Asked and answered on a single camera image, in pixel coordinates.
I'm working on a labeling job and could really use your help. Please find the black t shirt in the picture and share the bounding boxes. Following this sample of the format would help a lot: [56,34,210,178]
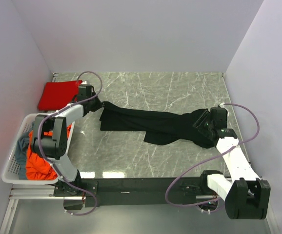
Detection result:
[100,101,215,149]

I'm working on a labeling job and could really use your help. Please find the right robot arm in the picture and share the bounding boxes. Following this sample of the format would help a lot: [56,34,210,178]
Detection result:
[193,103,271,219]

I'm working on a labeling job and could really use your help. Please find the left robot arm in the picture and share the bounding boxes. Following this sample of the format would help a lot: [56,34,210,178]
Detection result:
[30,84,103,196]

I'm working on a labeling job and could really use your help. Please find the folded red t shirt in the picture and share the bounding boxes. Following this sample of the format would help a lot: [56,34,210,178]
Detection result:
[37,80,82,111]

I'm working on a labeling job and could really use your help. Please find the grey blue t shirt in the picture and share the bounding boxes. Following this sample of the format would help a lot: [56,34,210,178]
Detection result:
[14,122,34,180]

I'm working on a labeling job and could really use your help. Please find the orange t shirt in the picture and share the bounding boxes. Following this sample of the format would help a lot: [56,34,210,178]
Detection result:
[25,131,58,180]

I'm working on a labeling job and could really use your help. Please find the black base beam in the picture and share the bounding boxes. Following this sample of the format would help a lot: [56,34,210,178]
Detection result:
[53,176,206,208]

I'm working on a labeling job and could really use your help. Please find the white plastic laundry basket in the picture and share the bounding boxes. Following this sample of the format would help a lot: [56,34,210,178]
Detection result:
[1,114,78,185]

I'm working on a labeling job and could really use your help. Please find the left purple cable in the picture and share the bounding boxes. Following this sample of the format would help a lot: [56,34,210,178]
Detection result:
[37,71,104,216]

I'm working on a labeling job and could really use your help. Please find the purple cable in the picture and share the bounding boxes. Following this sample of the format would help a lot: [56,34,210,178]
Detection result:
[165,103,261,215]
[37,71,104,216]

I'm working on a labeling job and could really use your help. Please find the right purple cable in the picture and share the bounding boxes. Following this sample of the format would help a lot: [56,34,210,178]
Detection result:
[165,103,261,215]

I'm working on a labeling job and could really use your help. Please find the aluminium frame rail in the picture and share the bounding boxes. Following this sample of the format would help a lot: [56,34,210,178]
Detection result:
[0,184,81,234]

